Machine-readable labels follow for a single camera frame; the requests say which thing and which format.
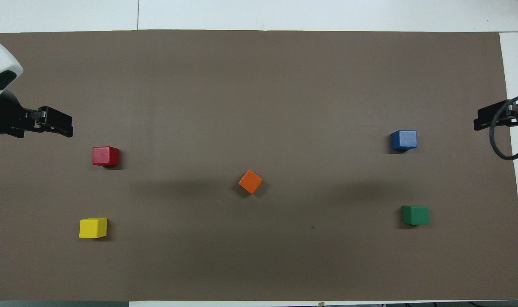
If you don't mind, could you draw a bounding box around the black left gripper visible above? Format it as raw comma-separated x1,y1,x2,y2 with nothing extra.
0,90,74,138

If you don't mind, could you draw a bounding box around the red cube block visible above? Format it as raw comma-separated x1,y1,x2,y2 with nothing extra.
92,146,120,166

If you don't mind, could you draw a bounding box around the blue cube block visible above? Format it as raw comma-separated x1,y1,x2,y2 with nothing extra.
391,130,417,152

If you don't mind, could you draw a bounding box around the yellow cube block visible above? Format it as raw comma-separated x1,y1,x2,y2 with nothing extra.
79,218,108,239

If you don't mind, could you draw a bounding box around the green cube block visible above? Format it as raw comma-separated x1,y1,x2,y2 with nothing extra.
402,205,430,226

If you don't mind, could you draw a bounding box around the orange cube block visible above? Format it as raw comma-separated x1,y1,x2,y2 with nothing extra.
238,170,263,195

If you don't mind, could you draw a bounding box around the brown table mat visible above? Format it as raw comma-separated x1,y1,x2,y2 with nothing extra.
0,29,518,302

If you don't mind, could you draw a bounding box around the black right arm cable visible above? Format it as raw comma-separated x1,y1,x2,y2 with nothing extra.
489,93,518,161

